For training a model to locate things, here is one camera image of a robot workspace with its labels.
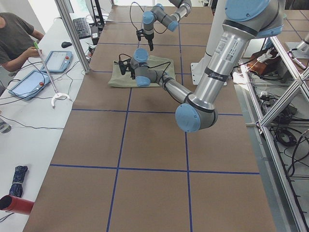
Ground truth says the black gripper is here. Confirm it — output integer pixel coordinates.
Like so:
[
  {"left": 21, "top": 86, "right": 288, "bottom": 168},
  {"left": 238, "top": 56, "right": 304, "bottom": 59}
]
[
  {"left": 136, "top": 29, "right": 154, "bottom": 51},
  {"left": 125, "top": 63, "right": 135, "bottom": 79}
]

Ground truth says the olive green long-sleeve shirt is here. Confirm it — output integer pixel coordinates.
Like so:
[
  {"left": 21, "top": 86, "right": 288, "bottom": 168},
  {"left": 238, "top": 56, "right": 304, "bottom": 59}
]
[{"left": 108, "top": 55, "right": 176, "bottom": 88}]

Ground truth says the black computer keyboard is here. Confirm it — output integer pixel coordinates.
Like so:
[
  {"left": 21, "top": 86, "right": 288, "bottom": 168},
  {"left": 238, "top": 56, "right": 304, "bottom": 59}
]
[{"left": 72, "top": 17, "right": 91, "bottom": 39}]

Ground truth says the black computer mouse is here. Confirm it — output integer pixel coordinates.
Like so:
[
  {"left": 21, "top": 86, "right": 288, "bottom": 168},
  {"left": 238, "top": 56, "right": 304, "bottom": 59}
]
[{"left": 61, "top": 42, "right": 72, "bottom": 48}]

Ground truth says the blue teach pendant far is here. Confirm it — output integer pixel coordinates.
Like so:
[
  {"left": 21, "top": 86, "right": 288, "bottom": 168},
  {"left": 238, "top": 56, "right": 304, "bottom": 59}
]
[{"left": 45, "top": 51, "right": 73, "bottom": 74}]

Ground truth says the blue teach pendant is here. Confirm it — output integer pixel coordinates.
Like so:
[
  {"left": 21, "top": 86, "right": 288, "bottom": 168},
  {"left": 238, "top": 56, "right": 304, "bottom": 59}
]
[
  {"left": 45, "top": 51, "right": 73, "bottom": 74},
  {"left": 9, "top": 70, "right": 50, "bottom": 101}
]

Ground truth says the grabber reach stick tool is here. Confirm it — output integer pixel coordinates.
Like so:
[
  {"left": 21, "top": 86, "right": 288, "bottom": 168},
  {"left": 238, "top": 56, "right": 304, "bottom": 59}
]
[{"left": 33, "top": 42, "right": 71, "bottom": 109}]

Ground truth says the brown paper table cover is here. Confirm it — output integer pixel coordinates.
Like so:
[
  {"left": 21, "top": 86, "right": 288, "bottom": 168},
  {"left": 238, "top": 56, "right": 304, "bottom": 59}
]
[{"left": 24, "top": 6, "right": 276, "bottom": 232}]

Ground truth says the blue teach pendant near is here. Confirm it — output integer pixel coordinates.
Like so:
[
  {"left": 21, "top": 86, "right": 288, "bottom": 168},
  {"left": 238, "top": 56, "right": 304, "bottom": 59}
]
[{"left": 9, "top": 70, "right": 50, "bottom": 101}]

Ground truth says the seated person in olive shirt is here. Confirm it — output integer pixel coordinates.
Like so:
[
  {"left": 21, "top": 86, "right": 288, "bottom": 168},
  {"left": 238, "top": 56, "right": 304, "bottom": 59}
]
[{"left": 0, "top": 13, "right": 44, "bottom": 72}]

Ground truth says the folded dark blue umbrella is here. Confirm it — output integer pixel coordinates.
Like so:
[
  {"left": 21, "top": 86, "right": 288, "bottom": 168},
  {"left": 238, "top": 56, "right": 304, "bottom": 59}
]
[{"left": 9, "top": 166, "right": 28, "bottom": 198}]

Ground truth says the red cylinder tube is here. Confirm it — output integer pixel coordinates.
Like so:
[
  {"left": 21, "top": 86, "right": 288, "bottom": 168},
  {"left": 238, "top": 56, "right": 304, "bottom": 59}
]
[{"left": 0, "top": 195, "right": 34, "bottom": 215}]

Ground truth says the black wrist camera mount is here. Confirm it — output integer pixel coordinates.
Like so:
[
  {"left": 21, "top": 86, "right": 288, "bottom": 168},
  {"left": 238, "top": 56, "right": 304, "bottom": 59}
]
[{"left": 118, "top": 60, "right": 127, "bottom": 75}]

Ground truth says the black braided cable left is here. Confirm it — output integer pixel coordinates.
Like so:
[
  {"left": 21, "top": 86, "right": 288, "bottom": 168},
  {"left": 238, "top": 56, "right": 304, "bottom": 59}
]
[{"left": 118, "top": 53, "right": 172, "bottom": 85}]

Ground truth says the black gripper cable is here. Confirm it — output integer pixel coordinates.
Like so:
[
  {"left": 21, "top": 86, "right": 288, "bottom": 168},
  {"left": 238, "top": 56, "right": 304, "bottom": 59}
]
[{"left": 129, "top": 1, "right": 169, "bottom": 34}]

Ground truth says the aluminium frame post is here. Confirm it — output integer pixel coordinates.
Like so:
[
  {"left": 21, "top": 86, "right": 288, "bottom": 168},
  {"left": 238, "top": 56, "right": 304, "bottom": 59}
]
[{"left": 55, "top": 0, "right": 90, "bottom": 74}]

